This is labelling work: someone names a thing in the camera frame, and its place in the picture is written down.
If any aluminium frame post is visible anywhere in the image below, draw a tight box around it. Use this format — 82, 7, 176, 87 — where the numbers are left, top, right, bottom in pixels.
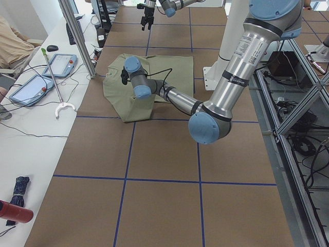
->
58, 0, 96, 79

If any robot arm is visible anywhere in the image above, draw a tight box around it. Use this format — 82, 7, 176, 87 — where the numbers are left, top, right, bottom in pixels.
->
121, 1, 304, 144
137, 0, 203, 31

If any folded dark blue umbrella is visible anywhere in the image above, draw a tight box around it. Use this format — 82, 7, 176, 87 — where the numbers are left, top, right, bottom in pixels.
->
6, 177, 30, 226

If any black keyboard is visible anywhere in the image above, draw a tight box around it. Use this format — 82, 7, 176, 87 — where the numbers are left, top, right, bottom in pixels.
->
66, 21, 83, 45

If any white reacher grabber stick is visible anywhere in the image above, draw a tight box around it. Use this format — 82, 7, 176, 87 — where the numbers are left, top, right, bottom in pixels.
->
41, 48, 76, 119

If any red cylindrical bottle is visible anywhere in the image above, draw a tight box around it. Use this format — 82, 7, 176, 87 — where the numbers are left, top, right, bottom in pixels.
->
1, 201, 34, 223

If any olive green long-sleeve shirt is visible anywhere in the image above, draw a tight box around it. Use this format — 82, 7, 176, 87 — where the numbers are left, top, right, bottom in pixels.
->
103, 54, 194, 122

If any near blue teach pendant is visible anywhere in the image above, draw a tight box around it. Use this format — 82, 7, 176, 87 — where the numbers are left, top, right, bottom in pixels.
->
9, 75, 54, 107

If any aluminium frame structure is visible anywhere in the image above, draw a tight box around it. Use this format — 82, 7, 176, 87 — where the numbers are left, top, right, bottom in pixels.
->
250, 40, 328, 246

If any far blue teach pendant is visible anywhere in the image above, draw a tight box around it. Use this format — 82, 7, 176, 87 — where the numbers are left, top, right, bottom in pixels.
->
47, 54, 78, 78

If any blue teach pendant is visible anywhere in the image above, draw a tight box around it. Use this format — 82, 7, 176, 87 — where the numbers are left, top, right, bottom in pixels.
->
47, 54, 78, 78
9, 75, 54, 107

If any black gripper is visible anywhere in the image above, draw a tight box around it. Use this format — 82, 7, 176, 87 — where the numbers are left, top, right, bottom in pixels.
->
140, 7, 154, 31

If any person in beige shirt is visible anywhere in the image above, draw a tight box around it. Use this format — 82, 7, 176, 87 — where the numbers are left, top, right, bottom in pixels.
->
0, 15, 42, 121

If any black box under frame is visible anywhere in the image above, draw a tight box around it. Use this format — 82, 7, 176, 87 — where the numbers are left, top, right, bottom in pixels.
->
268, 51, 299, 77

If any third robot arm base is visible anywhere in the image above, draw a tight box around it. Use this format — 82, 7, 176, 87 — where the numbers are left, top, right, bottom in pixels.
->
304, 36, 328, 63

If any black computer mouse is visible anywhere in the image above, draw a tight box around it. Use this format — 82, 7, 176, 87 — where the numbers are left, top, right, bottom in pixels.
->
46, 45, 59, 52

